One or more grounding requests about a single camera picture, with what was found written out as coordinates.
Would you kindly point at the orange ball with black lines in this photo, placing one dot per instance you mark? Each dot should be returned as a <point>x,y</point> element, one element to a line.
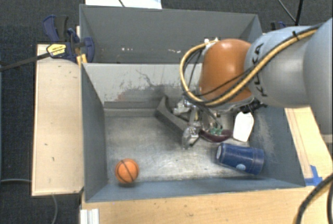
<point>126,171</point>

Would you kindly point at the pale wood board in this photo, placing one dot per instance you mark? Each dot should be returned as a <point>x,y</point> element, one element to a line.
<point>57,119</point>

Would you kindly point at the dark blue cup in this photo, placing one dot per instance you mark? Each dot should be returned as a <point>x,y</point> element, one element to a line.
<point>240,156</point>

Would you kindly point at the dark red curved thing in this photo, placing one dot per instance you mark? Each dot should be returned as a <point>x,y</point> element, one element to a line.
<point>216,137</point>

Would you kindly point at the grey metal bin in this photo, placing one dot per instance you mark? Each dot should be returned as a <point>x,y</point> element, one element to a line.
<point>156,145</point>

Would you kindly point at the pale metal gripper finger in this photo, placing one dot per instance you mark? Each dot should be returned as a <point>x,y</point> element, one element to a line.
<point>196,138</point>
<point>187,139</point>

